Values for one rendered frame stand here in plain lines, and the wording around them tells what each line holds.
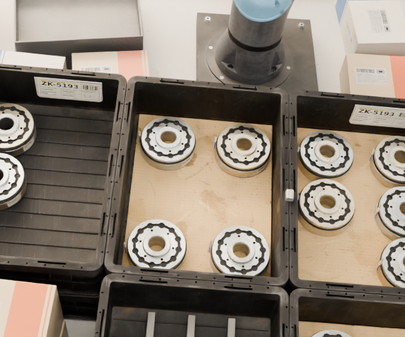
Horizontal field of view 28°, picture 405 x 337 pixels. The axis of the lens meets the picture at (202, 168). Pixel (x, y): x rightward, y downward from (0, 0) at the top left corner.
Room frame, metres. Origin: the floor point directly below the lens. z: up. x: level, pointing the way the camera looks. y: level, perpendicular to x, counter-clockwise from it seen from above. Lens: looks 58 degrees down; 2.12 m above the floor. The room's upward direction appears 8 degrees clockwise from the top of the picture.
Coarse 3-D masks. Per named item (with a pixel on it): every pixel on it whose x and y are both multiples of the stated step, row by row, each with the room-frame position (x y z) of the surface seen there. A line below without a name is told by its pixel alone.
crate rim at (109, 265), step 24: (288, 96) 0.92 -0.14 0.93; (288, 120) 0.87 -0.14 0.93; (120, 144) 0.77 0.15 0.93; (288, 144) 0.81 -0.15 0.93; (120, 168) 0.73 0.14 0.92; (288, 168) 0.76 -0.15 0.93; (120, 192) 0.67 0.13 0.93; (288, 216) 0.67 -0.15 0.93; (288, 240) 0.62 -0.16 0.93; (288, 264) 0.58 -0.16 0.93
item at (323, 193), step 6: (324, 192) 0.76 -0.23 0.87; (330, 192) 0.76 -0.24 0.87; (318, 198) 0.75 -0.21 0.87; (336, 198) 0.75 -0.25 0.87; (318, 204) 0.74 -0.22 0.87; (336, 204) 0.74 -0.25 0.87; (318, 210) 0.73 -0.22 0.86; (324, 210) 0.73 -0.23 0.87; (330, 210) 0.73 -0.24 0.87; (336, 210) 0.73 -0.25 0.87
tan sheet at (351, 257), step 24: (360, 144) 0.90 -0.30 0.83; (360, 168) 0.85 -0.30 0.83; (360, 192) 0.80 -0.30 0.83; (384, 192) 0.80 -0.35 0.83; (360, 216) 0.74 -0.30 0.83; (312, 240) 0.68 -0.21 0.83; (336, 240) 0.69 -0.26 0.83; (360, 240) 0.69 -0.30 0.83; (384, 240) 0.70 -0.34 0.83; (312, 264) 0.63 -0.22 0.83; (336, 264) 0.64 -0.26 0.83; (360, 264) 0.65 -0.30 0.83
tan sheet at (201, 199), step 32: (192, 128) 0.89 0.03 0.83; (224, 128) 0.90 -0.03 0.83; (192, 160) 0.82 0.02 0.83; (160, 192) 0.74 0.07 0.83; (192, 192) 0.75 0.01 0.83; (224, 192) 0.76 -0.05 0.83; (256, 192) 0.77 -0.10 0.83; (128, 224) 0.66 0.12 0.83; (192, 224) 0.68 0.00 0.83; (224, 224) 0.69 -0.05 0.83; (256, 224) 0.70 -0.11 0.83; (192, 256) 0.62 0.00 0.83
